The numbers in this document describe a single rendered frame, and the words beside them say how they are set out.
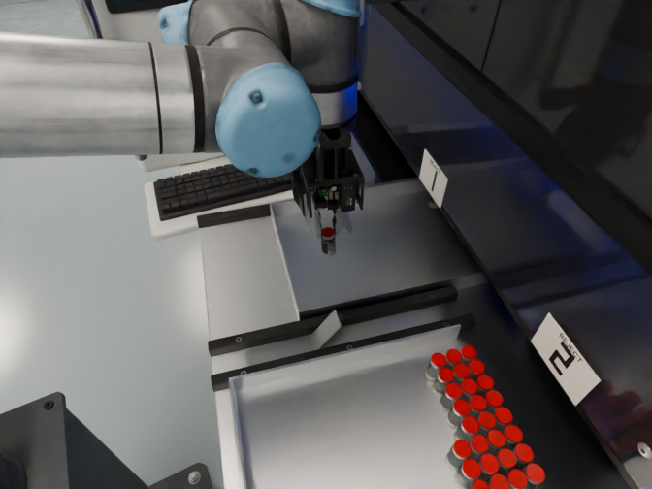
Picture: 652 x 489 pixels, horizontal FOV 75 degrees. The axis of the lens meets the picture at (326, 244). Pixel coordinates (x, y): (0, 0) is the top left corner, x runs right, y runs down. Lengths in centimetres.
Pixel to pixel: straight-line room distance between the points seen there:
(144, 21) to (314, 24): 62
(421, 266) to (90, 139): 59
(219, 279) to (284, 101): 51
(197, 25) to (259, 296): 44
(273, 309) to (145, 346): 116
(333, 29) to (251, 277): 45
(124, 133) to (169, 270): 174
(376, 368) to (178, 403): 111
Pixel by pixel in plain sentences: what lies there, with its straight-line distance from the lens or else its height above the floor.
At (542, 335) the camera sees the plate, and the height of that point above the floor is 102.
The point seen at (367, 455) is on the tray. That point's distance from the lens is 60.
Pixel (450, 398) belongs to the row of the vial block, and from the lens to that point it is 60.
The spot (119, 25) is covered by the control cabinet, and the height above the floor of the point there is 115.
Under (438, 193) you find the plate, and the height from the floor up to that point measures 101.
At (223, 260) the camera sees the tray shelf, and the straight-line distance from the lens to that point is 79.
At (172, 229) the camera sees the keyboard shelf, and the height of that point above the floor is 80.
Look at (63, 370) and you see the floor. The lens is 190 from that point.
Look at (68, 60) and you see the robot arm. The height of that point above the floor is 135.
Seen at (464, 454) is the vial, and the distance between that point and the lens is 57.
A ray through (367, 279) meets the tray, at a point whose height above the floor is 88.
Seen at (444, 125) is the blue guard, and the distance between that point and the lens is 69.
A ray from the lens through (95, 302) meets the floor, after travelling 204.
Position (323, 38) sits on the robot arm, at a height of 130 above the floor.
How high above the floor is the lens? 145
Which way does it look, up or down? 46 degrees down
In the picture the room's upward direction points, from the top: straight up
